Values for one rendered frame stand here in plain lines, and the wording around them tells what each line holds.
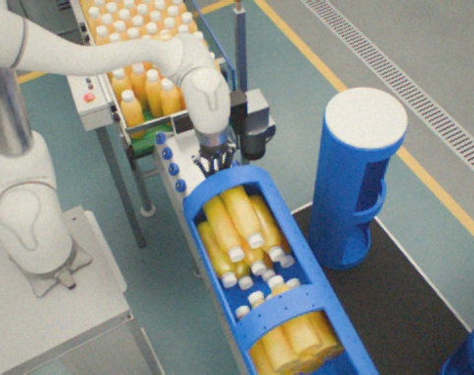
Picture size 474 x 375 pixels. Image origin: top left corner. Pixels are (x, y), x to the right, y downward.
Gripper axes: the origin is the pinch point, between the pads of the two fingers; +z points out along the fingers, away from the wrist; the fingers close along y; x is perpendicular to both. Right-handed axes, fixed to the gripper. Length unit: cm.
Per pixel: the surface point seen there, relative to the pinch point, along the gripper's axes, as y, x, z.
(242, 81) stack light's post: -38, -75, 42
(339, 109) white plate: -52, -20, 12
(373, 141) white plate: -56, -3, 12
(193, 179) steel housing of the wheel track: 2.6, -20.0, 23.4
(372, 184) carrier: -72, -16, 63
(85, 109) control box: 29, -50, 6
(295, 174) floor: -64, -68, 116
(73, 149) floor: 46, -134, 116
